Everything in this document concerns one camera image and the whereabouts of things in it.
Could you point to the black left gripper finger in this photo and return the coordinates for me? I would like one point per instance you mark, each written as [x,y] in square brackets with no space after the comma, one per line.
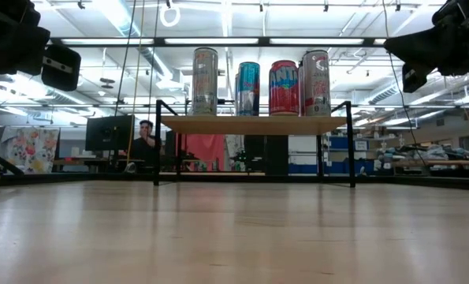
[60,67]

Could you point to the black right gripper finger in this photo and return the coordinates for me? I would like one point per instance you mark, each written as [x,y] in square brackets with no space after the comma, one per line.
[415,79]

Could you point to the Celsius can pink band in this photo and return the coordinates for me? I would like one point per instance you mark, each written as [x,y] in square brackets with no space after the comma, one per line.
[317,83]

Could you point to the red Fanta soda can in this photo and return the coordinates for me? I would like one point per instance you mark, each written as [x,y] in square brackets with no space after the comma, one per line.
[284,90]

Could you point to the Celsius Tropical Vibe can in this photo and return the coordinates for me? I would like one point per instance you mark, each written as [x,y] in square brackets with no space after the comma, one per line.
[205,84]

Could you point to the wooden shelf black metal legs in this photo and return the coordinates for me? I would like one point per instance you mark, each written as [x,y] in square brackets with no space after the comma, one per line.
[254,125]

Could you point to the black computer monitor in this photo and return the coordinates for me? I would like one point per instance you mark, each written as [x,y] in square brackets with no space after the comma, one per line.
[104,134]

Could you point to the cluttered wooden bench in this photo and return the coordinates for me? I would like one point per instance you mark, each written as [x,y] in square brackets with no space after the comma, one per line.
[443,162]

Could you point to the floral hanging cloth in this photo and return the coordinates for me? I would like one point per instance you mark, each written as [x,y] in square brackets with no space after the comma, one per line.
[29,150]

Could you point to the blue storage bins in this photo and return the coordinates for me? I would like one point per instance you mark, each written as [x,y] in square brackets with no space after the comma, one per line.
[338,144]

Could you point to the person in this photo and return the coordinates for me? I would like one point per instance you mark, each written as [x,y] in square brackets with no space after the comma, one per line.
[143,148]

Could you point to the orange pink hanging cloth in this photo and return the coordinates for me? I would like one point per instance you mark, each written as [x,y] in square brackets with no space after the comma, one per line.
[206,152]

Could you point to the white patterned hanging cloth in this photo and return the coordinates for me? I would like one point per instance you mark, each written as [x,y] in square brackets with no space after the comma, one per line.
[234,144]

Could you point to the black aluminium rig frame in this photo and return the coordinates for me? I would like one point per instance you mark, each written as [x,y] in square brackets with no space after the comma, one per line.
[60,178]

